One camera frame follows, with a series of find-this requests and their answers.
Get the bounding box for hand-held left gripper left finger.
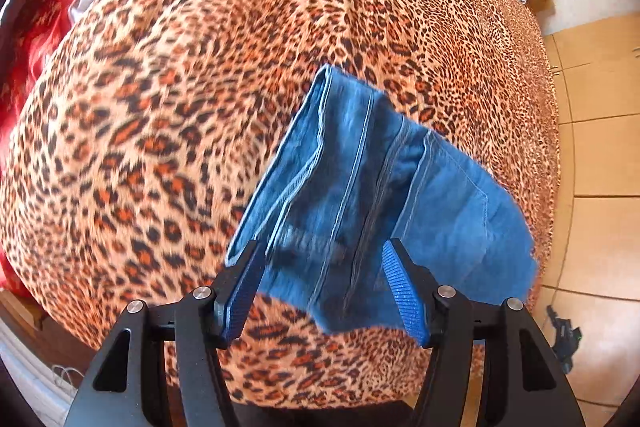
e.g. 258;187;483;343
64;239;265;427

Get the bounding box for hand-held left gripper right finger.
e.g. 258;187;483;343
382;238;587;427

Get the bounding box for blue denim pants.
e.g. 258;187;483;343
225;63;541;345

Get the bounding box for black plastic device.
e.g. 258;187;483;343
546;304;582;375

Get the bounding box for leopard print blanket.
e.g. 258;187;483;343
0;0;562;413

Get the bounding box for red patterned quilt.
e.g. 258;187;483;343
0;0;87;295

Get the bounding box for white cable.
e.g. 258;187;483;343
49;364;84;389

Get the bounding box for wooden bed frame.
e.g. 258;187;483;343
0;289;101;374

